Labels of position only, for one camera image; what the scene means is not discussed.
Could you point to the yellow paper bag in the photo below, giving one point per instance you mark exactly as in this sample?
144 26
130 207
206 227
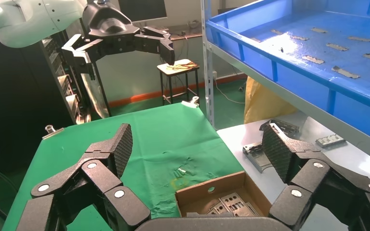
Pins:
264 102

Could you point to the blue plastic tray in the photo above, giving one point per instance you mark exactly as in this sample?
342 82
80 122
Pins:
357 95

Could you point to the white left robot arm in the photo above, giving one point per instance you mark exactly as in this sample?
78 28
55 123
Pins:
19 22

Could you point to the white metal shelf rack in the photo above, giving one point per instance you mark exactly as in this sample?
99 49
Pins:
208 79

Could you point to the grey folded metal bracket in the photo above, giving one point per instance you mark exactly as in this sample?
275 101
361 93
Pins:
284 127

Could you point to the black monitor screen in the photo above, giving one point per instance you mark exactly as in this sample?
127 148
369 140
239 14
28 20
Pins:
142 9

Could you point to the grey U-shaped metal bracket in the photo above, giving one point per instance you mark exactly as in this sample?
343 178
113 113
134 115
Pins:
330 141

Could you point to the flat grey metal bracket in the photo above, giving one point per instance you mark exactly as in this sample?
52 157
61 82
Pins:
258 159

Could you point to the green table cloth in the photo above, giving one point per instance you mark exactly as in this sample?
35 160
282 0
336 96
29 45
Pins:
159 137

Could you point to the silver binder clip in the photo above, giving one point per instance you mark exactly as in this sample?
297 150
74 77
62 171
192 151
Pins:
53 133
189 103

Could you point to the black equipment rack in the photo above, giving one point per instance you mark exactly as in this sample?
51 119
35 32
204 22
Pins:
52 63

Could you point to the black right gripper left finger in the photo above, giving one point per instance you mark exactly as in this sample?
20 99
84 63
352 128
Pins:
102 178

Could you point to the brown cardboard box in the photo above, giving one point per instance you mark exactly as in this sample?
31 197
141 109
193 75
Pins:
197 197

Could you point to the small white paper scrap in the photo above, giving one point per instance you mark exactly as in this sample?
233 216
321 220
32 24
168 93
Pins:
181 171

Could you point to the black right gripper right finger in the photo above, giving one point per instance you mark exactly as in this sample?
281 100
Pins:
309 178

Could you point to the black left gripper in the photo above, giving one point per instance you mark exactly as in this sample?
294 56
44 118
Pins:
108 22

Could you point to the black stool with wooden seat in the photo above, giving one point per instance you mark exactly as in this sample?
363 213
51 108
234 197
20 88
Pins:
164 68

